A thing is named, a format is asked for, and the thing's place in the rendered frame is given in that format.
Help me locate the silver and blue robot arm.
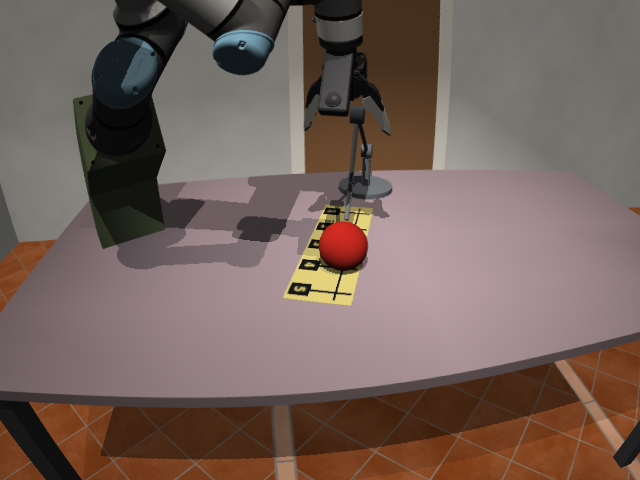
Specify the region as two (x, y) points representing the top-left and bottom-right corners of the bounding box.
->
(85, 0), (364, 156)

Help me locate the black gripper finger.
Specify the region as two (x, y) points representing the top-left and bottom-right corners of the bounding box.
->
(362, 78), (391, 136)
(304, 77), (321, 131)

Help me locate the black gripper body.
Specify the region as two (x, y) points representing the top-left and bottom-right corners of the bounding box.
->
(319, 35), (367, 101)

